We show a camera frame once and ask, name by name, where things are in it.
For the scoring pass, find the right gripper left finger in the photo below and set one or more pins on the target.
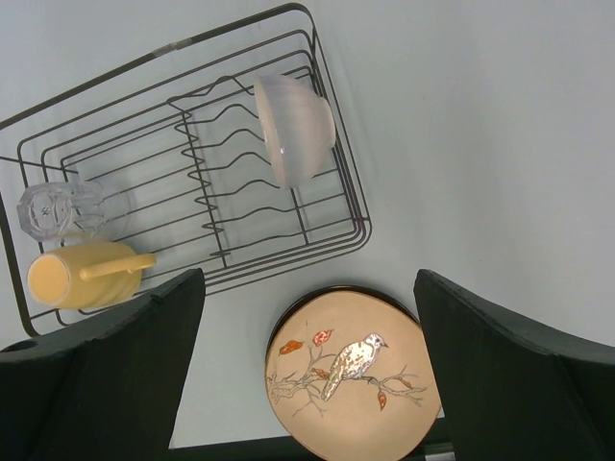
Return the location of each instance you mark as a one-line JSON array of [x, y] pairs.
[[108, 387]]

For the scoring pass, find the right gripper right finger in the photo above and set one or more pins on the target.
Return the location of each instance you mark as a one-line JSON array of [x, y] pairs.
[[513, 388]]

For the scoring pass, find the yellow mug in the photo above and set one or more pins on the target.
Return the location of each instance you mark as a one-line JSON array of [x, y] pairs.
[[88, 275]]

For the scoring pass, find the bird pattern plate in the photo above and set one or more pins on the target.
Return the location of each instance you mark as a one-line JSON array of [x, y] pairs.
[[348, 375]]

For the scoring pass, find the clear plastic cup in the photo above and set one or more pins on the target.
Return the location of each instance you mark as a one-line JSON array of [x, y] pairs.
[[59, 210]]

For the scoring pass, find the black wire dish rack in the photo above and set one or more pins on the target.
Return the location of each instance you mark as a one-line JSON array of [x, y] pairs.
[[174, 137]]

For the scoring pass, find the white bowl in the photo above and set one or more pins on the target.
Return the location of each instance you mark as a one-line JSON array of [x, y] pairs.
[[298, 128]]

